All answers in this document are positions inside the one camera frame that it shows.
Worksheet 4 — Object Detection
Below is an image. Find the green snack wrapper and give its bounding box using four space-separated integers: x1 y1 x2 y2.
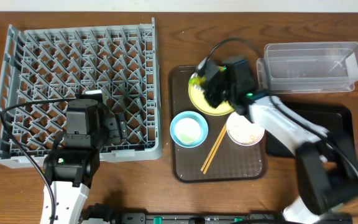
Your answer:
188 76 205 89

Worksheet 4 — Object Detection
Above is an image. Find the white plastic cup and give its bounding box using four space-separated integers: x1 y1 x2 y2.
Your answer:
174 118 201 144

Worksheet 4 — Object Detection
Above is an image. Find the clear plastic waste bin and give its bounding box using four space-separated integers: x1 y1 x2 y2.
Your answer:
257 42 358 94

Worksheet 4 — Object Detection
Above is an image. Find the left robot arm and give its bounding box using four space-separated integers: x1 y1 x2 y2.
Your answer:
40 98 127 223

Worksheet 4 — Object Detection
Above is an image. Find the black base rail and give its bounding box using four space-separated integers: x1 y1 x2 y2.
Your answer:
82 203 344 224

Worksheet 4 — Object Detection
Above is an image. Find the wooden chopstick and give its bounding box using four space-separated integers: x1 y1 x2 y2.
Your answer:
202 126 227 175
200 123 227 172

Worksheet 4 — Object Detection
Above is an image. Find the grey plastic dishwasher rack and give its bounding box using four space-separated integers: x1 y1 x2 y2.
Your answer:
0 23 163 169

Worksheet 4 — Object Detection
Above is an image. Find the black waste tray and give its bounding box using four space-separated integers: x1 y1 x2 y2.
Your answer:
266 101 355 158

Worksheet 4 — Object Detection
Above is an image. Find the brown plastic serving tray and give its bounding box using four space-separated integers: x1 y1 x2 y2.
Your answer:
168 65 268 184

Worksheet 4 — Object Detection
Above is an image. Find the pink bowl with rice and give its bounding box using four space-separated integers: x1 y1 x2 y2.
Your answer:
226 112 265 146

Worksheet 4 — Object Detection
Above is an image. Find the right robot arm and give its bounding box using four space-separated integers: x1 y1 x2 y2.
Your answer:
195 57 358 223

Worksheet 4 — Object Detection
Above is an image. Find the yellow round plate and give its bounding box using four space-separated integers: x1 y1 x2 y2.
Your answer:
188 72 234 116

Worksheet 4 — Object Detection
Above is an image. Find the light blue bowl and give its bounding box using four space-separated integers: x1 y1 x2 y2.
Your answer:
170 111 209 148

